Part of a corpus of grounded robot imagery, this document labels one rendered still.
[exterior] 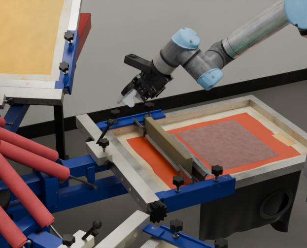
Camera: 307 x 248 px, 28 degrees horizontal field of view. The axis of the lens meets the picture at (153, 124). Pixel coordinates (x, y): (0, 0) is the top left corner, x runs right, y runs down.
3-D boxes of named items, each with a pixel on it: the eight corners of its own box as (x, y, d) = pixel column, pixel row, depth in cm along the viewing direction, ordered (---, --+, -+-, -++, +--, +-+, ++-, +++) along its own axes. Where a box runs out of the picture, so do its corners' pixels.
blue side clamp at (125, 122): (160, 122, 278) (160, 108, 274) (165, 127, 274) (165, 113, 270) (98, 136, 265) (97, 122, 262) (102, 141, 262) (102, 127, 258)
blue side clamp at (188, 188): (227, 187, 234) (228, 171, 231) (234, 194, 230) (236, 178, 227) (156, 206, 222) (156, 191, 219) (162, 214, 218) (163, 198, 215)
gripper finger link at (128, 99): (121, 116, 201) (140, 98, 197) (111, 102, 202) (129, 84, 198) (126, 114, 204) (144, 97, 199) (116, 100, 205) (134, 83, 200)
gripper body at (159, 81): (142, 104, 197) (164, 81, 189) (126, 82, 198) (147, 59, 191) (155, 98, 202) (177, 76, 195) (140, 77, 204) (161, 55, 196)
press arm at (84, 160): (104, 162, 238) (103, 150, 236) (110, 170, 234) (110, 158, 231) (61, 172, 231) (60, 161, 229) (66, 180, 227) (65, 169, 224)
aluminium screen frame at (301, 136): (251, 101, 295) (252, 94, 294) (333, 161, 250) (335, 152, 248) (98, 135, 264) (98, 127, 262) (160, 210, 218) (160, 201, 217)
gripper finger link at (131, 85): (120, 97, 198) (139, 79, 194) (118, 93, 198) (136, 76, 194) (128, 95, 202) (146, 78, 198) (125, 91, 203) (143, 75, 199)
